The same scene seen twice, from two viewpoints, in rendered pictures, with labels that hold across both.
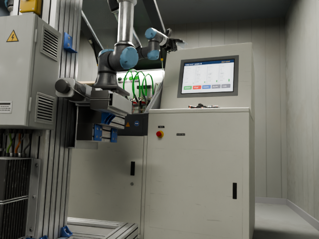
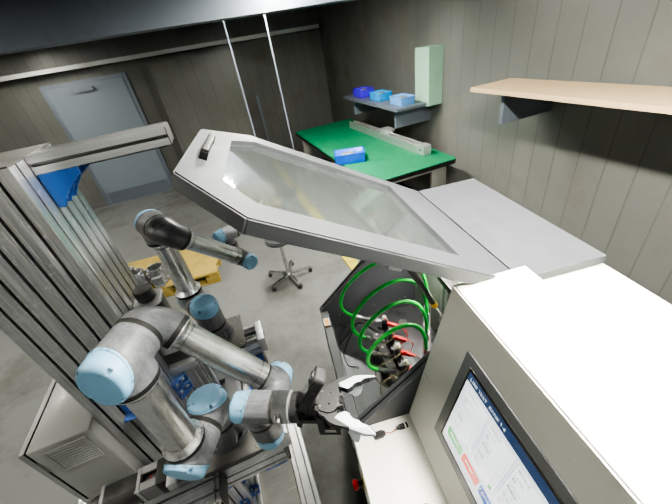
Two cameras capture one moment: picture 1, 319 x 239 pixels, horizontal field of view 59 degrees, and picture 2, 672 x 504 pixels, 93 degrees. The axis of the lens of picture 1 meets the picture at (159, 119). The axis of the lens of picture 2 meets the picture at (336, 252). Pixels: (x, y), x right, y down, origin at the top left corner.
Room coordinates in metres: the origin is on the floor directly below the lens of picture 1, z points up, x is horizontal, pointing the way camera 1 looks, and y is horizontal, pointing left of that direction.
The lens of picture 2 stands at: (1.80, -0.48, 2.15)
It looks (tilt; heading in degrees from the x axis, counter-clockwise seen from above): 34 degrees down; 62
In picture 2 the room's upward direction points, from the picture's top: 10 degrees counter-clockwise
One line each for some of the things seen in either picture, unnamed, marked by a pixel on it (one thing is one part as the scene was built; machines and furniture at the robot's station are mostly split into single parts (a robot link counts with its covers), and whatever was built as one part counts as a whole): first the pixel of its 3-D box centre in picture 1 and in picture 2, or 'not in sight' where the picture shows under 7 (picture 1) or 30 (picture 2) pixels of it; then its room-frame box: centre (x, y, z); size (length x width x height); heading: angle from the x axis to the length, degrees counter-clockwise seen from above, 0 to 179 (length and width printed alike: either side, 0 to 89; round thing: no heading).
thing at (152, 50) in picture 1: (151, 50); (268, 421); (1.80, 0.07, 1.33); 0.11 x 0.08 x 0.11; 51
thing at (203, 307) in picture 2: not in sight; (206, 311); (1.77, 0.81, 1.20); 0.13 x 0.12 x 0.14; 103
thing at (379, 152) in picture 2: not in sight; (358, 168); (4.40, 3.28, 0.52); 2.95 x 1.13 x 1.04; 77
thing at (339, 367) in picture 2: (107, 124); (339, 367); (2.18, 0.40, 0.87); 0.62 x 0.04 x 0.16; 69
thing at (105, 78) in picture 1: (107, 81); (223, 424); (1.66, 0.32, 1.09); 0.15 x 0.15 x 0.10
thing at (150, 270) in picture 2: not in sight; (165, 266); (1.55, 3.42, 0.17); 1.26 x 0.86 x 0.35; 166
